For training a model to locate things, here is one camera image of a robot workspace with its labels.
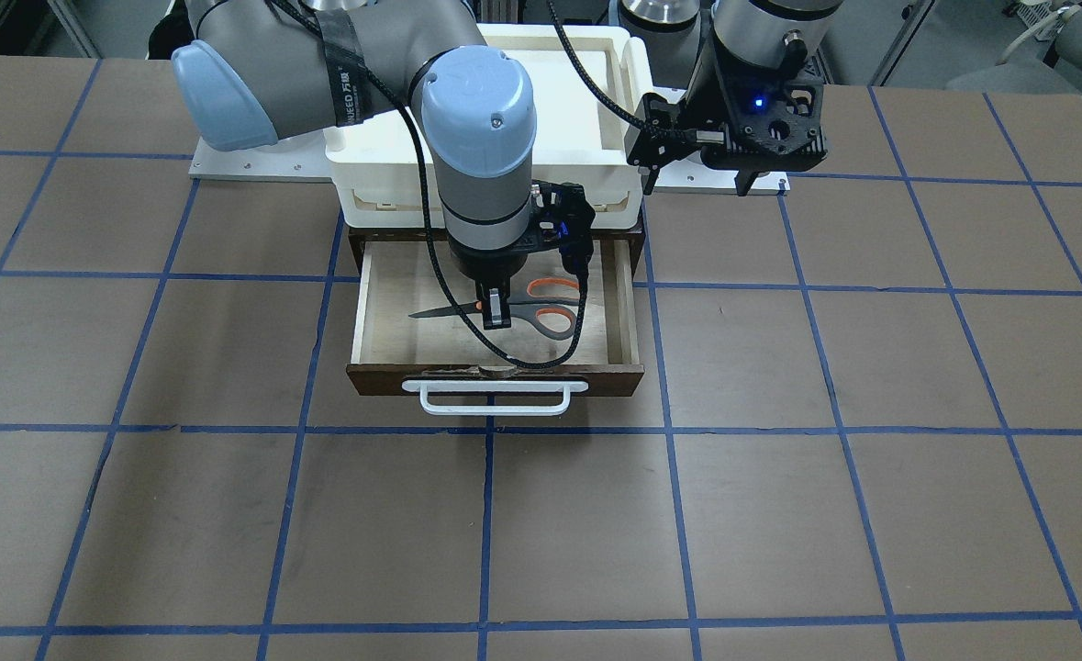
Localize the orange grey handled scissors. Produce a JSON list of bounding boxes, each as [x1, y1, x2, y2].
[[407, 277, 579, 342]]

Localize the white plastic storage box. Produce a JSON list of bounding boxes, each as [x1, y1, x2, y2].
[[324, 24, 654, 230]]

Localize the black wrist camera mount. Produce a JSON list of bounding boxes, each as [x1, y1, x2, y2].
[[624, 93, 728, 173], [525, 181, 595, 276]]

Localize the black braided cable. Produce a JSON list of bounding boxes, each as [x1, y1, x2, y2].
[[271, 0, 592, 371]]

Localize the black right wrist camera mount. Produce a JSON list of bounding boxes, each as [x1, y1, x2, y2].
[[525, 181, 595, 276]]

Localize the open wooden drawer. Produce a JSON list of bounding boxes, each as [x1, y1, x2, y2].
[[347, 239, 644, 397]]

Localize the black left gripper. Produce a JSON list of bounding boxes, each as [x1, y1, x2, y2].
[[642, 55, 829, 197]]

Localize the white drawer handle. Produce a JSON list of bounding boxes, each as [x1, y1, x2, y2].
[[401, 379, 588, 417]]

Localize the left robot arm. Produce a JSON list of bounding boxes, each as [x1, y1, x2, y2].
[[613, 1, 839, 196]]

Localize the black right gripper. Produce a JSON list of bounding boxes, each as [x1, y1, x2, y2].
[[449, 207, 531, 331]]

